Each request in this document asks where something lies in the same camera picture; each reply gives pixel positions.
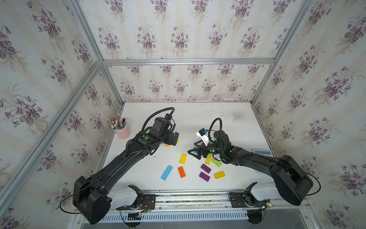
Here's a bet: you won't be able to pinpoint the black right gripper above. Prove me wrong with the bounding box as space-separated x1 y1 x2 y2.
188 139 225 161

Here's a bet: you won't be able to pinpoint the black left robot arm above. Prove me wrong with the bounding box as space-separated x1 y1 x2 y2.
72 114 179 225

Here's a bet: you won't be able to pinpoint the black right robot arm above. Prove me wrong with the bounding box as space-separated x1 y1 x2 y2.
188 130 314 208

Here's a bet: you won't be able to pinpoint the yellow long block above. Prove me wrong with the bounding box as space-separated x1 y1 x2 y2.
205 154 212 165

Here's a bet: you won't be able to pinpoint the purple block upper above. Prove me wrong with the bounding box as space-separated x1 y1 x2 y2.
201 164 211 174

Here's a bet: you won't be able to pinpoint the purple block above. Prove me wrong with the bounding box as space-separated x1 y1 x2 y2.
201 164 211 174
199 172 210 182

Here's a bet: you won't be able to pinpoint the lime green block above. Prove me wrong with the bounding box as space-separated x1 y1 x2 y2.
212 158 222 168

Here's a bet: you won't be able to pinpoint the purple block lower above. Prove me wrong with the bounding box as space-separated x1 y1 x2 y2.
199 172 210 182

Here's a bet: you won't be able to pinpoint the orange-red block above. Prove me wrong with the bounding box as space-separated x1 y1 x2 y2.
178 167 186 178

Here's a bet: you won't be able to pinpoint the yellow-orange block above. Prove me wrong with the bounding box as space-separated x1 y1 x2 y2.
214 171 226 179

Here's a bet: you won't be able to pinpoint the light blue long block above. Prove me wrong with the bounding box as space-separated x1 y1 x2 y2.
161 165 173 181

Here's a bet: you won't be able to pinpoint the pink pen cup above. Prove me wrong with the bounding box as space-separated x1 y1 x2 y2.
114 125 131 139

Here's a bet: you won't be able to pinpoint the pens in cup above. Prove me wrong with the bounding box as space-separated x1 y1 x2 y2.
107 113 127 130

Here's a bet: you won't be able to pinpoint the light blue calculator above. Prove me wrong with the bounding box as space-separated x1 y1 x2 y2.
251 148 273 157

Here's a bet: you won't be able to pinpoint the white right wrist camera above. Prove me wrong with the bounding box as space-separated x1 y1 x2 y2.
196 128 210 146

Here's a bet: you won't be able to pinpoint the aluminium front rail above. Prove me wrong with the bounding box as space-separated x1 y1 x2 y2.
72 189 311 214

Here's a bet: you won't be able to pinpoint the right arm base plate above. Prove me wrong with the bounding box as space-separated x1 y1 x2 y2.
228 192 270 209

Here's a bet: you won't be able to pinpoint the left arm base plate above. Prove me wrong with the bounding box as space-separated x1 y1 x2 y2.
117 194 156 211

